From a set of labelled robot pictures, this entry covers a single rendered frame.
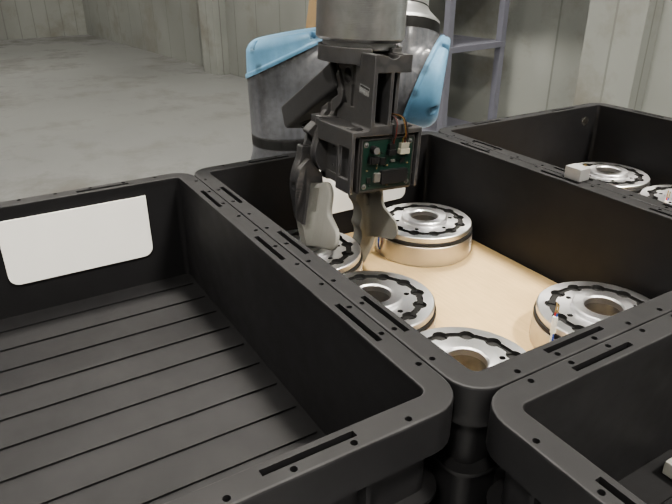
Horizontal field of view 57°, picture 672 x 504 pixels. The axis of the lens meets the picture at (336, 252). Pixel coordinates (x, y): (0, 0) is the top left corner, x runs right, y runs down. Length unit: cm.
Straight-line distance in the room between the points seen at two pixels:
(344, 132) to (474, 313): 20
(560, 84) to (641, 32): 59
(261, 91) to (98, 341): 41
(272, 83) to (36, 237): 37
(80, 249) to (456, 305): 34
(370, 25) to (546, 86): 339
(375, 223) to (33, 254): 31
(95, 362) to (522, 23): 363
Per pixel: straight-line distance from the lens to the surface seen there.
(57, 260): 60
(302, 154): 56
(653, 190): 85
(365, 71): 51
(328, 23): 52
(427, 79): 79
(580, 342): 36
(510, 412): 30
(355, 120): 53
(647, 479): 45
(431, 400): 30
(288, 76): 81
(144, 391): 49
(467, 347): 45
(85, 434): 46
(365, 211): 61
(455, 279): 62
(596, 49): 355
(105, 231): 60
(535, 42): 392
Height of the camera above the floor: 112
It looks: 26 degrees down
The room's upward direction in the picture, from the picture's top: straight up
